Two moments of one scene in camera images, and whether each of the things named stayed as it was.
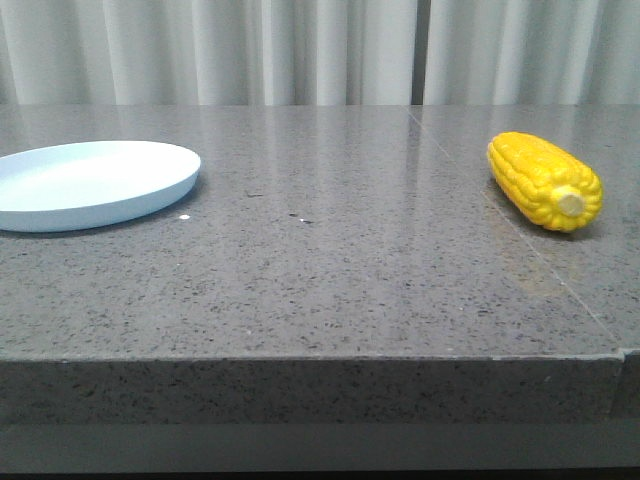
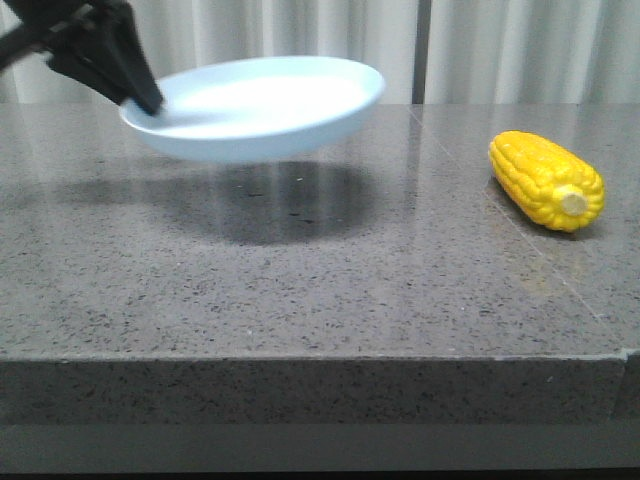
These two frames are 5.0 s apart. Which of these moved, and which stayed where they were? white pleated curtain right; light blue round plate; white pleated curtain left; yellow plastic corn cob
Moved: light blue round plate
Stayed: white pleated curtain right; white pleated curtain left; yellow plastic corn cob
